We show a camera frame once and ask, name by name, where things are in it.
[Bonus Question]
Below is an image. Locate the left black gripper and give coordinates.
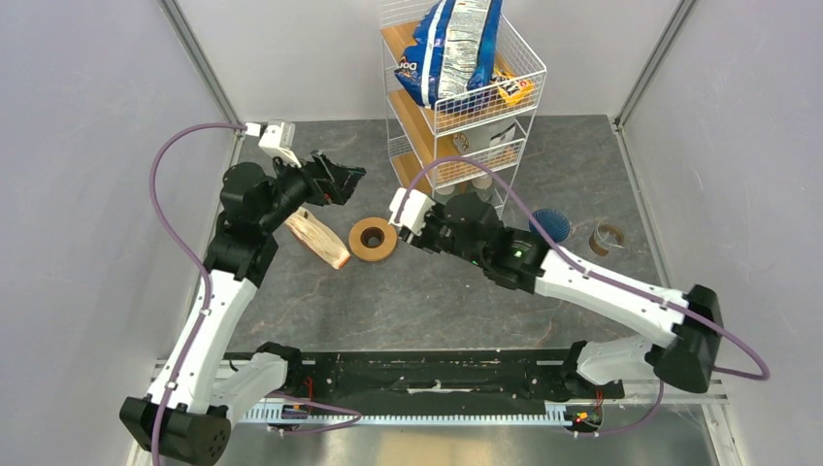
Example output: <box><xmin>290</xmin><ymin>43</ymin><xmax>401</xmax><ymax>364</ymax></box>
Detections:
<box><xmin>257</xmin><ymin>148</ymin><xmax>365</xmax><ymax>233</ymax></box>

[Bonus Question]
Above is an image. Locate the wooden dripper ring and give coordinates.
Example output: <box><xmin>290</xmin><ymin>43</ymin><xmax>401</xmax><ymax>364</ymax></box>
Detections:
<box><xmin>347</xmin><ymin>216</ymin><xmax>399</xmax><ymax>263</ymax></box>

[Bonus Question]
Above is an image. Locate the white wire shelf rack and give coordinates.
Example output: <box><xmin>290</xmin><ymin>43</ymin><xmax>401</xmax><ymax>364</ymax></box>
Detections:
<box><xmin>379</xmin><ymin>1</ymin><xmax>546</xmax><ymax>212</ymax></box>

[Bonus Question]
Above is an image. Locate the blue cone coffee filter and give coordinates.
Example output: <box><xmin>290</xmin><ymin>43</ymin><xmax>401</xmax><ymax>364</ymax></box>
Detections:
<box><xmin>532</xmin><ymin>209</ymin><xmax>571</xmax><ymax>244</ymax></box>

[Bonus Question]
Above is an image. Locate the glass carafe with brown band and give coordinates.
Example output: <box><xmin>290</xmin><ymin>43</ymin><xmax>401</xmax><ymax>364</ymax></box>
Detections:
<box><xmin>588</xmin><ymin>222</ymin><xmax>626</xmax><ymax>256</ymax></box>

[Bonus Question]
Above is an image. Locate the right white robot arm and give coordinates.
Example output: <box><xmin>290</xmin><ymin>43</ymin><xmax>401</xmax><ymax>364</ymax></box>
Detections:
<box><xmin>389</xmin><ymin>188</ymin><xmax>720</xmax><ymax>397</ymax></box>

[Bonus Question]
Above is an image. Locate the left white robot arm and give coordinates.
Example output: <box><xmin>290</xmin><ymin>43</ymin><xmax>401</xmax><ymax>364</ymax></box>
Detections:
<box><xmin>119</xmin><ymin>150</ymin><xmax>366</xmax><ymax>465</ymax></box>

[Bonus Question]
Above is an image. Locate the grey cartoon printed container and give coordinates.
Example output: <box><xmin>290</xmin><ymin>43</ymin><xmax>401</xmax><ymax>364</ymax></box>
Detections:
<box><xmin>451</xmin><ymin>132</ymin><xmax>479</xmax><ymax>155</ymax></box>

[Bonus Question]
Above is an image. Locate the white printed container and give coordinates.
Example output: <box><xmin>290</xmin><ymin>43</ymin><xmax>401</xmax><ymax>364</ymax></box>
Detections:
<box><xmin>477</xmin><ymin>119</ymin><xmax>518</xmax><ymax>150</ymax></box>

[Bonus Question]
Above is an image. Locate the yellow candy bag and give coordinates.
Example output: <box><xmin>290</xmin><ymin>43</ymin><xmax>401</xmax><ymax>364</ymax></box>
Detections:
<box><xmin>491</xmin><ymin>66</ymin><xmax>535</xmax><ymax>107</ymax></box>

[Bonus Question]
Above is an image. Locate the blue chips bag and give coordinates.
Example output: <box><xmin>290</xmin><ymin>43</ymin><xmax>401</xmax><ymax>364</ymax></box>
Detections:
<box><xmin>394</xmin><ymin>0</ymin><xmax>503</xmax><ymax>114</ymax></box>

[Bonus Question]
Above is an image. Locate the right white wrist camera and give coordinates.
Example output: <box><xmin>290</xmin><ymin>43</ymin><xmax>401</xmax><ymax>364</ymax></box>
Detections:
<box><xmin>387</xmin><ymin>187</ymin><xmax>436</xmax><ymax>236</ymax></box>

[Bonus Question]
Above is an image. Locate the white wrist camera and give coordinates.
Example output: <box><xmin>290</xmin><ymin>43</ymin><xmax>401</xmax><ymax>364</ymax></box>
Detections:
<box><xmin>245</xmin><ymin>119</ymin><xmax>303</xmax><ymax>168</ymax></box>
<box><xmin>387</xmin><ymin>187</ymin><xmax>436</xmax><ymax>236</ymax></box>

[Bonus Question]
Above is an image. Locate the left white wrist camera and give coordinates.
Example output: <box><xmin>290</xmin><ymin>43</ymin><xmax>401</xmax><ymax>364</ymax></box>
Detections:
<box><xmin>245</xmin><ymin>119</ymin><xmax>303</xmax><ymax>168</ymax></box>

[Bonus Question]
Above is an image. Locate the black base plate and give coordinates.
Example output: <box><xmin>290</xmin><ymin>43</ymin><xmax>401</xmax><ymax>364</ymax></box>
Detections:
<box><xmin>281</xmin><ymin>345</ymin><xmax>625</xmax><ymax>416</ymax></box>

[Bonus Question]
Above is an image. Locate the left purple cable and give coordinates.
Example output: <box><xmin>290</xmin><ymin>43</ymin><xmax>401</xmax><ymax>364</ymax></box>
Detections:
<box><xmin>149</xmin><ymin>122</ymin><xmax>363</xmax><ymax>466</ymax></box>

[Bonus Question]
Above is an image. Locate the aluminium rail frame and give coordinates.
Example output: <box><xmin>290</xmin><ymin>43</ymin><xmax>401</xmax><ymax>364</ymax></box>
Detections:
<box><xmin>217</xmin><ymin>360</ymin><xmax>743</xmax><ymax>465</ymax></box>

